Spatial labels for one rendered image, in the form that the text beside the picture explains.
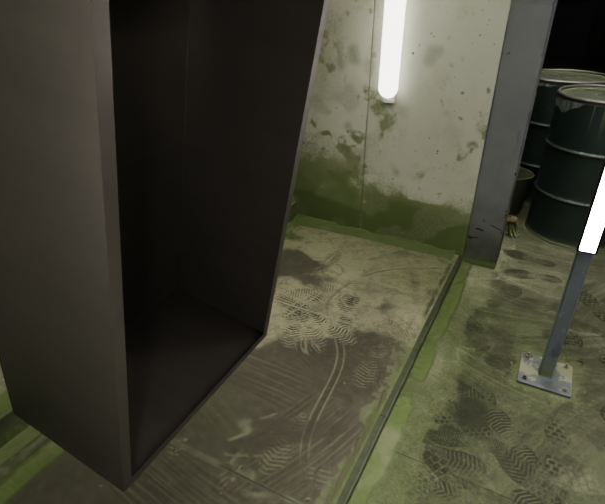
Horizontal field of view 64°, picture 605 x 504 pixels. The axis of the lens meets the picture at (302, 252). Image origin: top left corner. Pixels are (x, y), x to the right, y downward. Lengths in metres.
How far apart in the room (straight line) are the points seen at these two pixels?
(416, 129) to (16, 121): 2.26
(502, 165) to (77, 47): 2.35
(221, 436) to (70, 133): 1.34
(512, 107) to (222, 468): 2.06
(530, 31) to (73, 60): 2.22
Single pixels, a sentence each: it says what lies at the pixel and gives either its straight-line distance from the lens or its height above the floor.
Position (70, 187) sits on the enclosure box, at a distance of 0.73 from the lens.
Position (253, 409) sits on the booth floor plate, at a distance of 1.89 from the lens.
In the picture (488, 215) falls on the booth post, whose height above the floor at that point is 0.32.
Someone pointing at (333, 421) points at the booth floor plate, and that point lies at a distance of 1.85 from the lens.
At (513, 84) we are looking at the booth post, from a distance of 2.64.
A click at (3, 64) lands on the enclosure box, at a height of 1.34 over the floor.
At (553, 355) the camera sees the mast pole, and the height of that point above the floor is 0.13.
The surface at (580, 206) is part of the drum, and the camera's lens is 3.28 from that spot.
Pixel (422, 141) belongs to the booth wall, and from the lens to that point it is 2.77.
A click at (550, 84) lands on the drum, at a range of 3.73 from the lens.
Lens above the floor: 1.42
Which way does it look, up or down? 29 degrees down
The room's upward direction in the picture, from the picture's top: straight up
